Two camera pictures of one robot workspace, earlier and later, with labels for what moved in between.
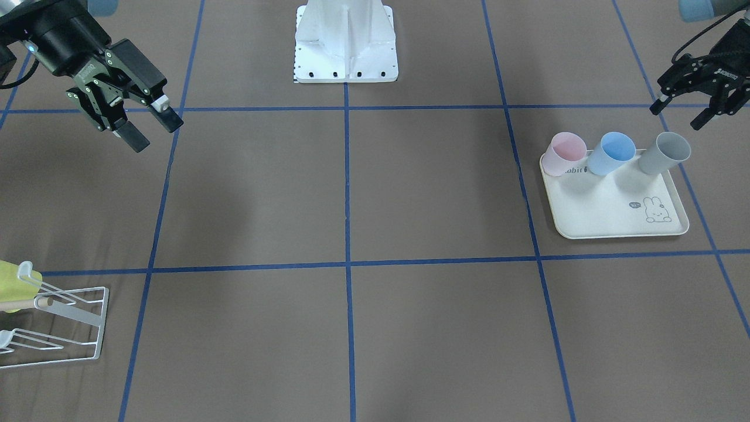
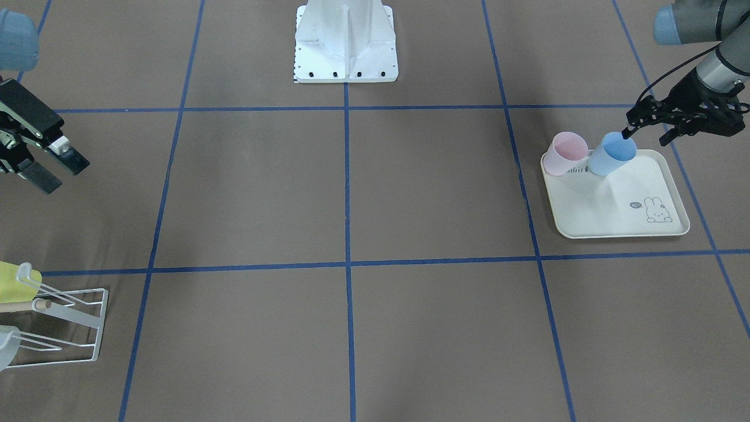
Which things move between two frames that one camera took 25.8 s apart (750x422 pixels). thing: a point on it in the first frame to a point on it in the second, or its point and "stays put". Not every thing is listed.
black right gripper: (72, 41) to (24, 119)
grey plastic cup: (668, 149) to (10, 342)
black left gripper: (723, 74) to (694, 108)
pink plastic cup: (565, 149) stays put
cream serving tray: (628, 202) stays put
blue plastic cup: (614, 150) stays put
